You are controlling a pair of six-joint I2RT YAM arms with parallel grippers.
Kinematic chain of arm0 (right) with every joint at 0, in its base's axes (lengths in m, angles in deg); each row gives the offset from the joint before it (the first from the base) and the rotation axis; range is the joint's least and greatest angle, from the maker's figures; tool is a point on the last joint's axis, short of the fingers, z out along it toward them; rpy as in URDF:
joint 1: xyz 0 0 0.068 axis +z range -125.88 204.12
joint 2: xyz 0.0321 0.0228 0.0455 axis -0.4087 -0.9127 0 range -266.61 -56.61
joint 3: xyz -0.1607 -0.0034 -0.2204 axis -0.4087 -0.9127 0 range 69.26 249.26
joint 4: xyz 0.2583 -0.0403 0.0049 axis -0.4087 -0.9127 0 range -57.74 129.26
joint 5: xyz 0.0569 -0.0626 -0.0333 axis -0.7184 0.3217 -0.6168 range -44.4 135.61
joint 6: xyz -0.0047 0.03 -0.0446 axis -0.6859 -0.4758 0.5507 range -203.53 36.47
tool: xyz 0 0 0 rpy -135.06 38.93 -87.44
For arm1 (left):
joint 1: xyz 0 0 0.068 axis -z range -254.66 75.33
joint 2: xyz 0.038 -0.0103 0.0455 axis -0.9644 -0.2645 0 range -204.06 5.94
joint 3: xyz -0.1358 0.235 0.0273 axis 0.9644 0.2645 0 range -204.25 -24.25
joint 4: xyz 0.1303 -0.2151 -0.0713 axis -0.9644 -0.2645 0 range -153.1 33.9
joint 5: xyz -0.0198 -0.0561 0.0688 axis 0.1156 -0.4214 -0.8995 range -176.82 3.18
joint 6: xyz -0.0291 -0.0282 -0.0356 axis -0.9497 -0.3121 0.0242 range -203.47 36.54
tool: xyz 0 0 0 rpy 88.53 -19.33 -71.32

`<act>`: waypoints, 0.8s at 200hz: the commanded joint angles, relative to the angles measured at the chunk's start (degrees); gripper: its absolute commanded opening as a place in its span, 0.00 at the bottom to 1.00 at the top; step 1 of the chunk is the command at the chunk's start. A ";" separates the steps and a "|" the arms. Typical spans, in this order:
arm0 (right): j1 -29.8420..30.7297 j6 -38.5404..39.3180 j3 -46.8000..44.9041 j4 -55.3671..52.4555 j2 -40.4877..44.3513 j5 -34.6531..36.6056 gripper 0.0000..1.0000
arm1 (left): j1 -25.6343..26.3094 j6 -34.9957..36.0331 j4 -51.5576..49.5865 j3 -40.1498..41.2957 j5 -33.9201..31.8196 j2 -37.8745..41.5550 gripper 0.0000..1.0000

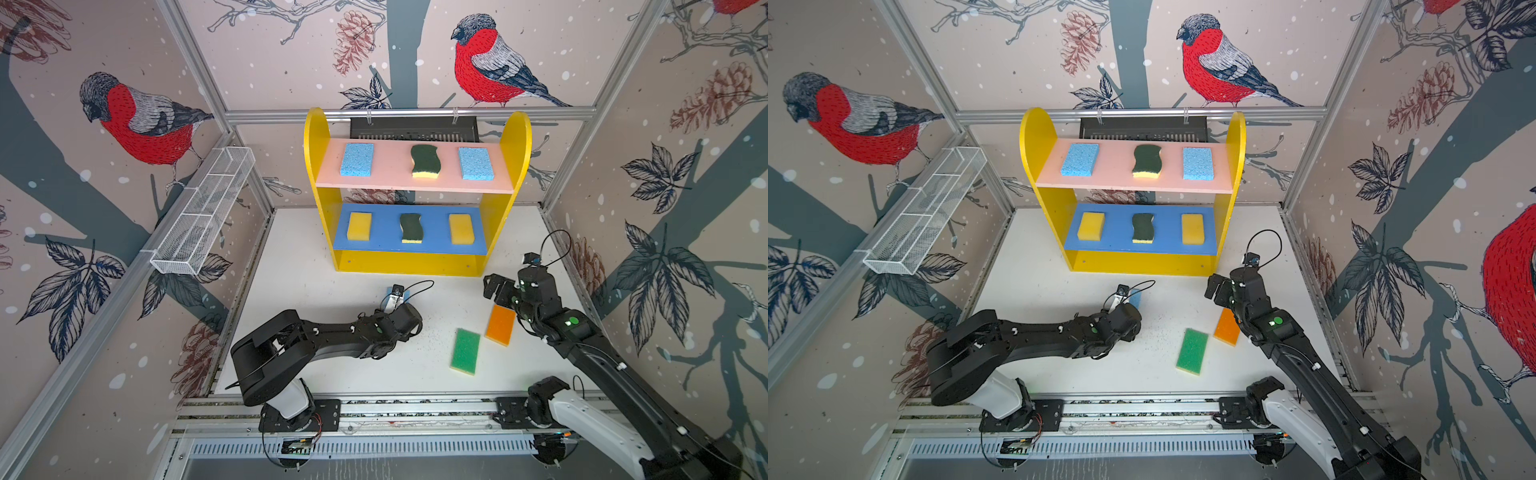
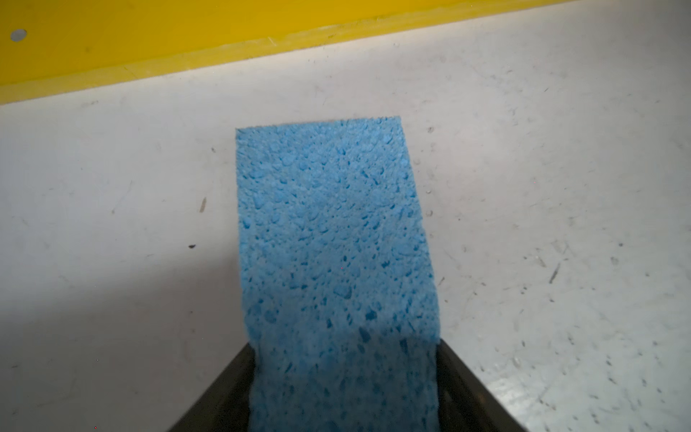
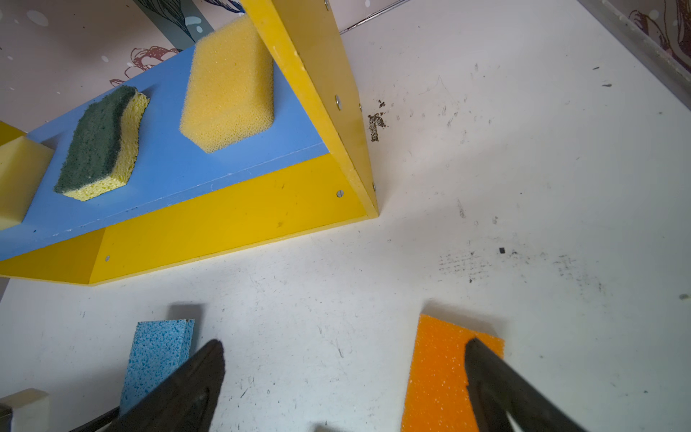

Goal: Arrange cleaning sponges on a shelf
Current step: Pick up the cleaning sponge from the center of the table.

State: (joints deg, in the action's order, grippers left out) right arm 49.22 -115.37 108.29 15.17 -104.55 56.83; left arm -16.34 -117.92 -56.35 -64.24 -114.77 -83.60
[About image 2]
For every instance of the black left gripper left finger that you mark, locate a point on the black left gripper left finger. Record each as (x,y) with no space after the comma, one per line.
(224,405)

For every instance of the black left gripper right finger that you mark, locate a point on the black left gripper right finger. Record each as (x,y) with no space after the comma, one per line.
(465,404)

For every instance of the light blue sponge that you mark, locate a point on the light blue sponge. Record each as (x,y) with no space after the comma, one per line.
(338,289)

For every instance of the yellow shelf unit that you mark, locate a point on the yellow shelf unit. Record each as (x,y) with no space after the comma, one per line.
(56,47)

